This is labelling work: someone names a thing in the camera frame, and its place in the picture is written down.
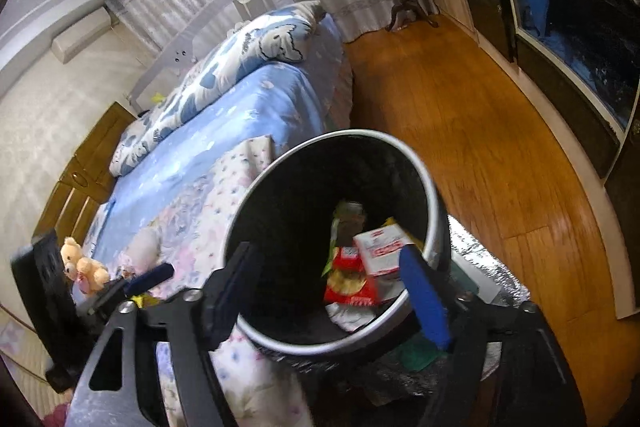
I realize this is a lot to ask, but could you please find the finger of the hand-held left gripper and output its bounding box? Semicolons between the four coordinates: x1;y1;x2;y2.
122;263;176;298

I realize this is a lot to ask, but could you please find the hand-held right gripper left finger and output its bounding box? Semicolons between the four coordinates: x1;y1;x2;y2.
65;241;266;427

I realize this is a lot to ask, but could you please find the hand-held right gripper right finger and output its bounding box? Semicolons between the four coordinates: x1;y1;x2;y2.
399;246;588;427

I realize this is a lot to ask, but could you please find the white foam fruit net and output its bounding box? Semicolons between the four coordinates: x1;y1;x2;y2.
127;227;161;270

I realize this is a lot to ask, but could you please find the white and red small box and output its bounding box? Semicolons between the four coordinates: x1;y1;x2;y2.
352;224;423;303

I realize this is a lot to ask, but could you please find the red snack bag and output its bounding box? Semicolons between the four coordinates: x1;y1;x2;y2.
324;246;383;307

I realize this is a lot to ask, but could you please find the black bin with white rim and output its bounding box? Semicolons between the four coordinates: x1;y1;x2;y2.
222;129;446;355

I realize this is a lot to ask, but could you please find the green snack bag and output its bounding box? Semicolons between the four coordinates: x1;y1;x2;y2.
325;201;368;268

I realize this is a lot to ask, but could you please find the yellow teddy bear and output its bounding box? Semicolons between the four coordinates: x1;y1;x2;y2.
61;237;110;295

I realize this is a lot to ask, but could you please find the white and green box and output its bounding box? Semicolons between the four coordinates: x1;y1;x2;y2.
447;249;501;303

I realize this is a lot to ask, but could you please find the silver foil sheet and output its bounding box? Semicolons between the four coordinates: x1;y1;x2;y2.
360;214;531;398

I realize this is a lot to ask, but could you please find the white crumpled paper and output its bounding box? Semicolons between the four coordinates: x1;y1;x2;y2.
325;302;381;333

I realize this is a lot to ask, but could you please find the wooden headboard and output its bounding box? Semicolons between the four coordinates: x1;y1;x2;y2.
32;102;138;248

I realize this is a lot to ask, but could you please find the bed with blue sheet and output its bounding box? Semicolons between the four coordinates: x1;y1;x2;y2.
80;14;353;268

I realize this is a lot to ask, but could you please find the blue and white printed quilt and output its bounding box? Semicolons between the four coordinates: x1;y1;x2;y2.
109;1;328;178

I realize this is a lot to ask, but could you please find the white air conditioner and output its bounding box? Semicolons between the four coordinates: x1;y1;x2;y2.
51;7;118;65

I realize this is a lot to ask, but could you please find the dark cabinet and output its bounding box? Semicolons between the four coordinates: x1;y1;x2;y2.
445;0;640;180

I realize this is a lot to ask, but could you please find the grey bed guard rail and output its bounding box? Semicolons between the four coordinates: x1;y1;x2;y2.
127;0;281;112

